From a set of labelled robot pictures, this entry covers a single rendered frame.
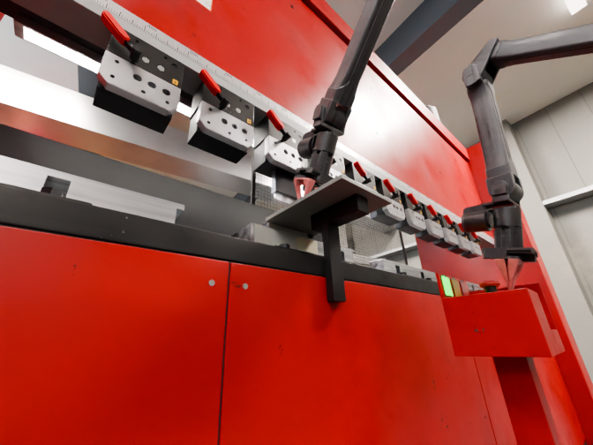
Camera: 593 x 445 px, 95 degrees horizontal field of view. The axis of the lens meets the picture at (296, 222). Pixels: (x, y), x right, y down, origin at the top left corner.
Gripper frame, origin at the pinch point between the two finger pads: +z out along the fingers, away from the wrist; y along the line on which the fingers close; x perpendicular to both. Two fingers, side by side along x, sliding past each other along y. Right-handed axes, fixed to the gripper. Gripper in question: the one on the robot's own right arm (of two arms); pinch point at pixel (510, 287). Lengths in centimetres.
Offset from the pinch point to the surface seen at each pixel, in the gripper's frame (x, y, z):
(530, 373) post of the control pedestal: 8.0, -4.0, 16.9
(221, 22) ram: 62, 56, -68
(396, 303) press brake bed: 10.0, 23.7, 7.3
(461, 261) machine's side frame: -181, 67, -31
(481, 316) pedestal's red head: 15.0, 2.3, 7.4
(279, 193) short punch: 38, 47, -20
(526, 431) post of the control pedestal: 8.2, -2.8, 27.5
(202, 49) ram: 67, 52, -52
